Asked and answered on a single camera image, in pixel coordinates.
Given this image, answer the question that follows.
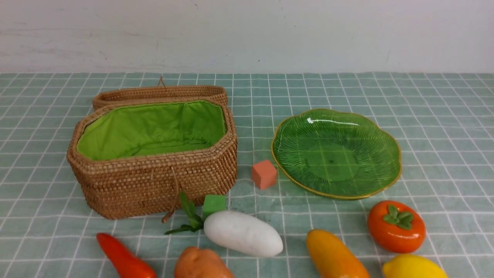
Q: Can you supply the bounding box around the brown potato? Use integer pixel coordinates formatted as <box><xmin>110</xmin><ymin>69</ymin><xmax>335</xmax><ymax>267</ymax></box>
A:
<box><xmin>174</xmin><ymin>246</ymin><xmax>234</xmax><ymax>278</ymax></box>

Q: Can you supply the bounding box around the orange persimmon with green leaf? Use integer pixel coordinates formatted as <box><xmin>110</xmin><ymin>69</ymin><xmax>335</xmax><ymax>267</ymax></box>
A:
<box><xmin>367</xmin><ymin>200</ymin><xmax>426</xmax><ymax>254</ymax></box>

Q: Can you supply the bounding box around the orange yellow mango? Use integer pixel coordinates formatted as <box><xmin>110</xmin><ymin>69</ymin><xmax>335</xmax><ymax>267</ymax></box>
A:
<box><xmin>306</xmin><ymin>229</ymin><xmax>370</xmax><ymax>278</ymax></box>

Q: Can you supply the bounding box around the orange foam cube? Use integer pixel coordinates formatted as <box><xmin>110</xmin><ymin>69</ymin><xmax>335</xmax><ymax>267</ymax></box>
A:
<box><xmin>252</xmin><ymin>160</ymin><xmax>277</xmax><ymax>190</ymax></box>

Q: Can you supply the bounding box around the white radish with green leaves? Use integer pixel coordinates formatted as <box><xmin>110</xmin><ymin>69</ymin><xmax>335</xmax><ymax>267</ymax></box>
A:
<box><xmin>165</xmin><ymin>192</ymin><xmax>284</xmax><ymax>258</ymax></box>

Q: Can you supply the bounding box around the yellow lemon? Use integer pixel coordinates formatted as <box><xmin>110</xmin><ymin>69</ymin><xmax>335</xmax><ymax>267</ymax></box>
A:
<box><xmin>382</xmin><ymin>254</ymin><xmax>448</xmax><ymax>278</ymax></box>

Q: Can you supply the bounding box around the woven rattan basket green lining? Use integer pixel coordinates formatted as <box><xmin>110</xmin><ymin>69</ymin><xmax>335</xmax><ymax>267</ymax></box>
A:
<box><xmin>67</xmin><ymin>97</ymin><xmax>238</xmax><ymax>219</ymax></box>

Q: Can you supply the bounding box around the red chili pepper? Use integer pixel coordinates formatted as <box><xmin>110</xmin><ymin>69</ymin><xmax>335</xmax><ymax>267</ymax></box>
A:
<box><xmin>96</xmin><ymin>232</ymin><xmax>157</xmax><ymax>278</ymax></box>

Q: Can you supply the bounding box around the woven rattan basket lid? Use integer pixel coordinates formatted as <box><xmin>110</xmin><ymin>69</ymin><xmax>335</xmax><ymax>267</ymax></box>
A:
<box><xmin>92</xmin><ymin>76</ymin><xmax>228</xmax><ymax>110</ymax></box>

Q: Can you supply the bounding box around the green foam cube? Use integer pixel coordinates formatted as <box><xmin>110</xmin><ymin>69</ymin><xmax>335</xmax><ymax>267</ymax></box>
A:
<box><xmin>202</xmin><ymin>194</ymin><xmax>227</xmax><ymax>219</ymax></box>

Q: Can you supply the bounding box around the green glass leaf plate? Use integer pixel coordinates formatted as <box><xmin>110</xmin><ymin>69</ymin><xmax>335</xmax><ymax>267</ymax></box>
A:
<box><xmin>271</xmin><ymin>108</ymin><xmax>403</xmax><ymax>200</ymax></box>

